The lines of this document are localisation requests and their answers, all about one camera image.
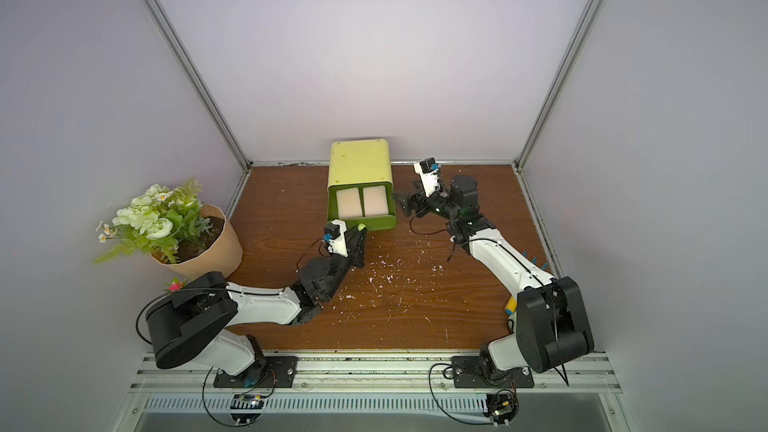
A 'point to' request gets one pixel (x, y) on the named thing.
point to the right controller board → (502, 406)
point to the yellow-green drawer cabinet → (358, 162)
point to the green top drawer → (373, 222)
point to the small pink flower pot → (177, 285)
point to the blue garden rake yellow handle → (511, 306)
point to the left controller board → (246, 401)
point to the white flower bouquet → (165, 222)
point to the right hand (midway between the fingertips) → (406, 180)
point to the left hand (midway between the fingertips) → (367, 230)
